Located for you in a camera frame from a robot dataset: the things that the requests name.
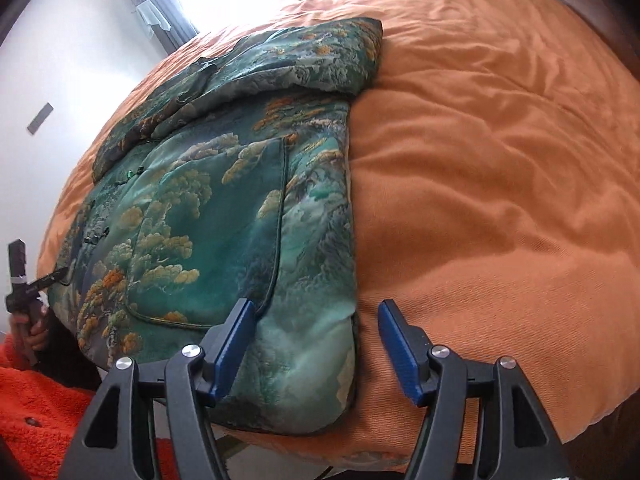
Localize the bed with orange quilt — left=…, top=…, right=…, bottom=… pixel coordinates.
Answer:
left=37, top=0, right=640, bottom=473

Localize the grey-blue curtain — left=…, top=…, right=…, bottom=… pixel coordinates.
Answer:
left=111, top=0, right=201, bottom=58

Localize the green patterned padded jacket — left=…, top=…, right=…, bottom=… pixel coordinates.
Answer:
left=56, top=16, right=385, bottom=436

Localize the light blue towel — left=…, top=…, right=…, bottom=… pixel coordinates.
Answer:
left=134, top=2, right=171, bottom=38

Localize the orange fleece sleeve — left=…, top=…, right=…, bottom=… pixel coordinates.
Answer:
left=0, top=332, right=176, bottom=480

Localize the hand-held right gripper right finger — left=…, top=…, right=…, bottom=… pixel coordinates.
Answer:
left=377, top=299, right=573, bottom=480

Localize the grey wall switch panel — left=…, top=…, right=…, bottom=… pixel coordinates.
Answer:
left=27, top=102, right=55, bottom=135

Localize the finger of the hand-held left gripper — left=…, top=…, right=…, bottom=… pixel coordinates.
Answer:
left=7, top=239, right=28, bottom=287
left=27, top=266, right=72, bottom=292

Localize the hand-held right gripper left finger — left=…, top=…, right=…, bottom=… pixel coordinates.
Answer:
left=59, top=297, right=258, bottom=480

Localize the person's left hand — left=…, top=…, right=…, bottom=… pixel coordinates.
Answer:
left=11, top=305, right=51, bottom=356

